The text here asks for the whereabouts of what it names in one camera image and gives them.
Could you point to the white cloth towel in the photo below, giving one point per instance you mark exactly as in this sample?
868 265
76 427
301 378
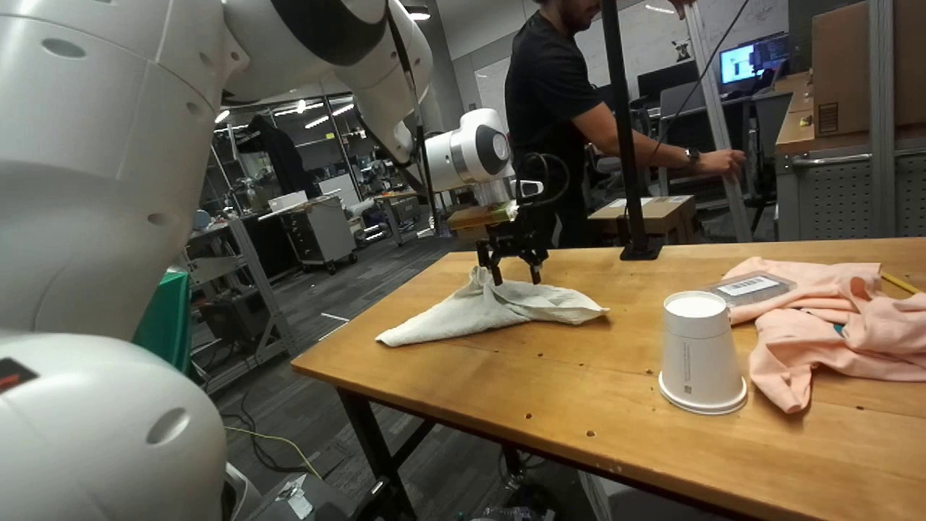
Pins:
489 305

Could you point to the person in black shirt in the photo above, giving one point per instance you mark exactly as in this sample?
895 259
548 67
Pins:
554 108

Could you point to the pink garment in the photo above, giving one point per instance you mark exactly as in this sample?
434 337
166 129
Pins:
833 315

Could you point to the black camera stand pole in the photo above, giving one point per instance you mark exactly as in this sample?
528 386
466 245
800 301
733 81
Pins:
636 247

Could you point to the clear packet with label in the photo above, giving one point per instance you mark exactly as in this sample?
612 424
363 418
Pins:
754 286

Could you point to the white paper cup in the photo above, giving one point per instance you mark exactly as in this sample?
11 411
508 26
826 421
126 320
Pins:
697 359

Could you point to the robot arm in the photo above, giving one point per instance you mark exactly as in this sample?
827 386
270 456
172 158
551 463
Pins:
105 122

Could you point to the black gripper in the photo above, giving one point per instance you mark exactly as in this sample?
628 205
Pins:
516 229

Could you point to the large cardboard box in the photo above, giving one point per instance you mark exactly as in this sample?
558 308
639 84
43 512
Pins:
842 75

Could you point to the computer monitor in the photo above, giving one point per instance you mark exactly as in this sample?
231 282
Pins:
754 61

